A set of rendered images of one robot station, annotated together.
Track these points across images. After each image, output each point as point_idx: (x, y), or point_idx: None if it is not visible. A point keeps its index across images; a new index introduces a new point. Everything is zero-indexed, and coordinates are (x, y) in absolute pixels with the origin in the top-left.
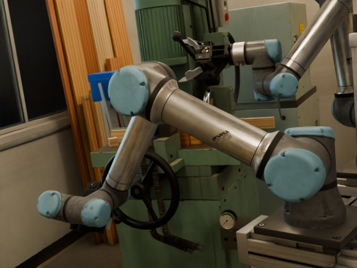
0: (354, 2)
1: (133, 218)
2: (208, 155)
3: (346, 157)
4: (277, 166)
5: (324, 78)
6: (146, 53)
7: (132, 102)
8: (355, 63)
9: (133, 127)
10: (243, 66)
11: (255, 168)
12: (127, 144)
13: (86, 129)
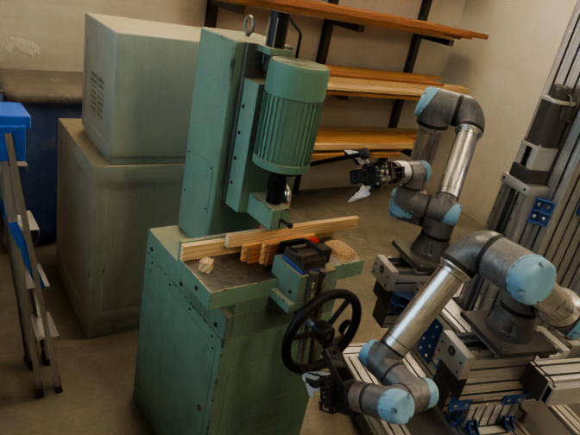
0: (534, 161)
1: (242, 356)
2: (339, 270)
3: None
4: None
5: None
6: (289, 156)
7: (542, 293)
8: (520, 206)
9: (449, 294)
10: (187, 112)
11: (569, 323)
12: (437, 312)
13: None
